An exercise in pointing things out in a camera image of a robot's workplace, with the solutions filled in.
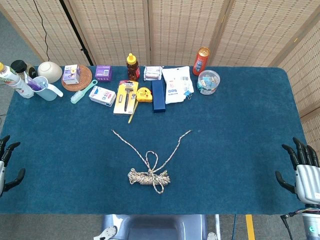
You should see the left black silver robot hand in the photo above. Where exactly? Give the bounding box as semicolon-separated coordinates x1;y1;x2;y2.
0;134;26;199

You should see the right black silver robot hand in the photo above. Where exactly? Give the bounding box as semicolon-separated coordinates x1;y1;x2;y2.
274;136;320;206

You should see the beige speckled rope bundle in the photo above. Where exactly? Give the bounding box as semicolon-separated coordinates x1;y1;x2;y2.
111;129;193;195

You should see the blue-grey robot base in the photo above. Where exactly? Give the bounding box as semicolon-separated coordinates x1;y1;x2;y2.
93;214;218;240

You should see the blue table cloth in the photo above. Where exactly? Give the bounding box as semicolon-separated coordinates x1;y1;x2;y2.
0;65;309;216

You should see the white bottle with yellow cap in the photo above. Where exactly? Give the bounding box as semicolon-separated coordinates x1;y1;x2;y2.
0;61;35;99

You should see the light blue pitcher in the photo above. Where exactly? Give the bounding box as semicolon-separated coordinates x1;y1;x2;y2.
29;76;64;102

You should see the purple item in pitcher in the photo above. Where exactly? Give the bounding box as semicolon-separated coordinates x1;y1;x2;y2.
26;75;42;91

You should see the mint green brush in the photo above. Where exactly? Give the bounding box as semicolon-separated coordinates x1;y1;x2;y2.
70;79;99;105

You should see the beige bowl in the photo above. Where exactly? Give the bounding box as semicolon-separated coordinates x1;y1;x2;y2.
37;61;63;84

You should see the small white purple box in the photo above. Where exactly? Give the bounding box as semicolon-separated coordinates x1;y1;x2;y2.
62;64;82;85

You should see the white and blue carton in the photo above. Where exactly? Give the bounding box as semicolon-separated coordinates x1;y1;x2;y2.
88;85;117;108

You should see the round woven rattan coaster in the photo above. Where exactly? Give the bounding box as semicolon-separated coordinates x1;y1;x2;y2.
61;64;93;92

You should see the clear jar of binder clips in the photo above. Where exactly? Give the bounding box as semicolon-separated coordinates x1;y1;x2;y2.
197;69;221;96

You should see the razor on yellow card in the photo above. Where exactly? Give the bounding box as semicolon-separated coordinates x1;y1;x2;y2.
113;79;140;116

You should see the black stand pole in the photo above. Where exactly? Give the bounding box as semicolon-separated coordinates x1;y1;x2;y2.
59;0;95;66

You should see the red drink can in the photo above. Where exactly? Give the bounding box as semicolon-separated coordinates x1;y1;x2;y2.
192;46;211;77

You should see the white plastic bag package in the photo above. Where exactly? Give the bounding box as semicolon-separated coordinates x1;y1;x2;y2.
161;65;195;105

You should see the yellow tape measure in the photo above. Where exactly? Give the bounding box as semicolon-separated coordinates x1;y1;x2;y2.
128;87;153;124

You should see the honey bottle with yellow cap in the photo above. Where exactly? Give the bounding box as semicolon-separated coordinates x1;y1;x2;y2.
126;53;141;82

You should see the dark blue rectangular box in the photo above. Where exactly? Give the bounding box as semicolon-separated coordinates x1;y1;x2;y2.
151;79;167;114

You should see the white striped wipes packet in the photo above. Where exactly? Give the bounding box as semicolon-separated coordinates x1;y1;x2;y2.
143;65;165;82

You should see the bamboo folding screen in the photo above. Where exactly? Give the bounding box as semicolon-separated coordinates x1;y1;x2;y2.
0;0;320;152

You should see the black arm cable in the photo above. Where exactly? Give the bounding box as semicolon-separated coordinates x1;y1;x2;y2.
279;211;305;240

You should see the blue floor cable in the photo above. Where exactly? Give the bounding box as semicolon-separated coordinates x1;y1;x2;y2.
231;214;237;240

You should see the thin black hanging cable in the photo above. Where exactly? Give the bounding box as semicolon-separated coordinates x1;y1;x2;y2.
33;0;51;63

